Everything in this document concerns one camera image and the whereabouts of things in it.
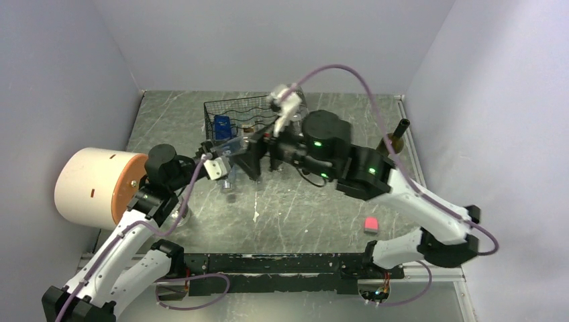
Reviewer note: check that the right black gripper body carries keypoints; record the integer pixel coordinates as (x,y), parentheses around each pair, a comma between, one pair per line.
(286,146)

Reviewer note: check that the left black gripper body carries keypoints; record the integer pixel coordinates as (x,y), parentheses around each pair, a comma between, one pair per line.
(204,148)

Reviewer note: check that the clear bottle black cap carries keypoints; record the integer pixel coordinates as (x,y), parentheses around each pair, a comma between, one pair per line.
(247,129)

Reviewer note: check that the tall blue square bottle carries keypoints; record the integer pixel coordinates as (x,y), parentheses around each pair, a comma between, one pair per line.
(222,128)

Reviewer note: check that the clear slim bottle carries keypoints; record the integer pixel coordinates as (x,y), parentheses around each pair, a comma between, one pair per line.
(229,182)

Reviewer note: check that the green wine bottle black neck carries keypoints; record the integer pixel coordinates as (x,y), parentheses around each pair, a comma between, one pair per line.
(395,138)

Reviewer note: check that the round clear bottle white cap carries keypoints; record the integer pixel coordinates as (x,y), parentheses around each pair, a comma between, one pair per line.
(181,214)

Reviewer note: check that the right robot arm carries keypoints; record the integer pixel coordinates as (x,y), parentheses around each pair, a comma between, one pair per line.
(325,148)

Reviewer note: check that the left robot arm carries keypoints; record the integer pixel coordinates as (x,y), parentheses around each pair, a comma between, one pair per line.
(137,253)

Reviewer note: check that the small pink block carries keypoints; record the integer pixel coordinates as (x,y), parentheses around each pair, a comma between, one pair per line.
(371,225)

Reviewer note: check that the white orange cylinder drum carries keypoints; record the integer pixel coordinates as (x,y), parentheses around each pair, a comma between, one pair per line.
(95,186)

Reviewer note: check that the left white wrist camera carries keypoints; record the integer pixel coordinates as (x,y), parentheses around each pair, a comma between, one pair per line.
(217,168)

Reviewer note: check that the black wire wine rack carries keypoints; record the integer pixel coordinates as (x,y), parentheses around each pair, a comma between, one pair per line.
(251,110)

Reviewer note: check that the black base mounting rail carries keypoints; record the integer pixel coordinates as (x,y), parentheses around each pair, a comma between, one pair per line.
(264,273)

